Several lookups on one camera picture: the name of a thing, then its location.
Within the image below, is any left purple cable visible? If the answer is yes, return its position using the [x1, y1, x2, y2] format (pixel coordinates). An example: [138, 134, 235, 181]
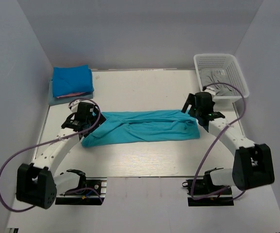
[0, 98, 106, 212]

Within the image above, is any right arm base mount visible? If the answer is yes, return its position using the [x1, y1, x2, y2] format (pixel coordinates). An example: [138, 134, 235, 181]
[182, 179, 234, 207]

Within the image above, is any teal t shirt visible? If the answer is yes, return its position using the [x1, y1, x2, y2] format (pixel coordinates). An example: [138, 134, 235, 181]
[82, 110, 200, 148]

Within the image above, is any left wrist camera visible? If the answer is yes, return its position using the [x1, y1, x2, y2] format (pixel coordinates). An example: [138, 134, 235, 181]
[68, 100, 81, 113]

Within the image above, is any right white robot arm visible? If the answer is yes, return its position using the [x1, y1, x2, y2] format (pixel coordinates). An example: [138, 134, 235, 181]
[182, 92, 275, 194]

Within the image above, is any grey t shirt in basket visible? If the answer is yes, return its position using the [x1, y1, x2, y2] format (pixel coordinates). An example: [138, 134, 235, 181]
[198, 69, 233, 96]

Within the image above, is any purple cable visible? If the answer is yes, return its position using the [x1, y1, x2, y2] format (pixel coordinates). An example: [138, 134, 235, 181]
[190, 83, 247, 201]
[0, 98, 106, 212]

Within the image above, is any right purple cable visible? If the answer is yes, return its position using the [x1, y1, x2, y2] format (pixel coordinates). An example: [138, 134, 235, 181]
[190, 83, 247, 201]

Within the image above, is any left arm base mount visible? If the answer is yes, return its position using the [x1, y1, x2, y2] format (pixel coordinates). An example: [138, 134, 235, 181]
[55, 178, 107, 206]

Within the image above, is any white plastic basket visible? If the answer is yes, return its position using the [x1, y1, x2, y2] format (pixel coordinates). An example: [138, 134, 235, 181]
[194, 53, 249, 102]

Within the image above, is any folded light blue t shirt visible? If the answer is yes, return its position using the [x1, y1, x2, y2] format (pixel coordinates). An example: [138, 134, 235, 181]
[48, 81, 93, 106]

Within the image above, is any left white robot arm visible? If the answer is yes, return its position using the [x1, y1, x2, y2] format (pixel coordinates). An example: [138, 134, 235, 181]
[16, 99, 106, 209]

